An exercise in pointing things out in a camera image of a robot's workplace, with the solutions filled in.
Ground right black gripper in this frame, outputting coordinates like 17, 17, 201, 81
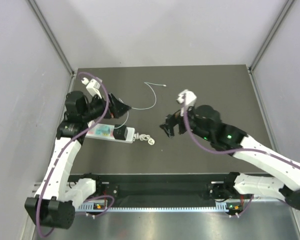
160, 102, 213, 142

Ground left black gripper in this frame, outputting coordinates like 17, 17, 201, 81
80, 91, 131, 123

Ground black cube block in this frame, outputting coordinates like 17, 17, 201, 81
112, 124, 128, 141

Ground white power strip coloured sockets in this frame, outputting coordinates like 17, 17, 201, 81
85, 123, 135, 144

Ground thin light green cable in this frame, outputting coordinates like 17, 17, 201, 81
119, 81, 168, 128

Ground teal charger plug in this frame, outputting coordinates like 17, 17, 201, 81
95, 125, 111, 136

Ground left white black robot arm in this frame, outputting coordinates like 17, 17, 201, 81
24, 91, 131, 229

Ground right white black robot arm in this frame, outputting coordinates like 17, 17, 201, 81
160, 105, 300, 211

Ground dark grey table mat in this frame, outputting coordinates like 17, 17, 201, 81
71, 65, 271, 174

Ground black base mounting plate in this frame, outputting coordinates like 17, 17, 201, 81
69, 173, 266, 202

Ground white coiled strip cord plug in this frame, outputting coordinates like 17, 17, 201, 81
133, 132, 155, 146

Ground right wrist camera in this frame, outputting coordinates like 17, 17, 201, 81
176, 89, 197, 117

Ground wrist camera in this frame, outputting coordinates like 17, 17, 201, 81
81, 77, 102, 98
176, 89, 197, 117

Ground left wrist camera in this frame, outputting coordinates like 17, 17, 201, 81
81, 77, 102, 98

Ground slotted grey cable duct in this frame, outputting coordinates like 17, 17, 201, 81
76, 200, 243, 213

